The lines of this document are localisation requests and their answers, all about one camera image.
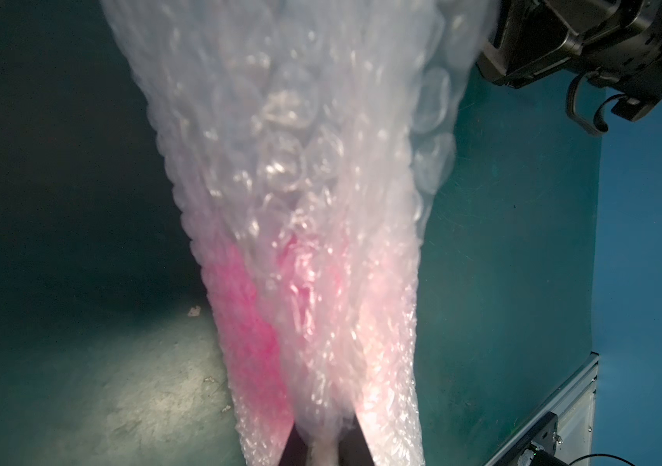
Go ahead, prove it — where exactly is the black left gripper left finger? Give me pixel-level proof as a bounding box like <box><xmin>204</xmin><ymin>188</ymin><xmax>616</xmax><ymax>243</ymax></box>
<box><xmin>278</xmin><ymin>423</ymin><xmax>311</xmax><ymax>466</ymax></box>

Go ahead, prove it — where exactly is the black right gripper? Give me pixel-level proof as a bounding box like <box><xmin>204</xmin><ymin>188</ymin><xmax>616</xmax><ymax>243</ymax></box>
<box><xmin>476</xmin><ymin>0</ymin><xmax>662</xmax><ymax>136</ymax></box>

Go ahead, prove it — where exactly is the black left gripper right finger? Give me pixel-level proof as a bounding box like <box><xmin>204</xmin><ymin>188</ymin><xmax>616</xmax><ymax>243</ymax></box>
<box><xmin>338</xmin><ymin>415</ymin><xmax>375</xmax><ymax>466</ymax></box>

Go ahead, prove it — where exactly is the pink plastic wine glass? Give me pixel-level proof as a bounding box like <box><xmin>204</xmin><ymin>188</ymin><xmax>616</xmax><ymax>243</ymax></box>
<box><xmin>199</xmin><ymin>238</ymin><xmax>367</xmax><ymax>421</ymax></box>

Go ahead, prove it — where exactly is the clear bubble wrap sheet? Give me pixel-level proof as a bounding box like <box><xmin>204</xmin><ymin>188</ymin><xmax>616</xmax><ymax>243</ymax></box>
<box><xmin>102</xmin><ymin>1</ymin><xmax>499</xmax><ymax>465</ymax></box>

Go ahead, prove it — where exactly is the aluminium front rail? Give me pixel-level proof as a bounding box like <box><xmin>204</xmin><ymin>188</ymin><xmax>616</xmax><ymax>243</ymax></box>
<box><xmin>486</xmin><ymin>353</ymin><xmax>600</xmax><ymax>464</ymax></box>

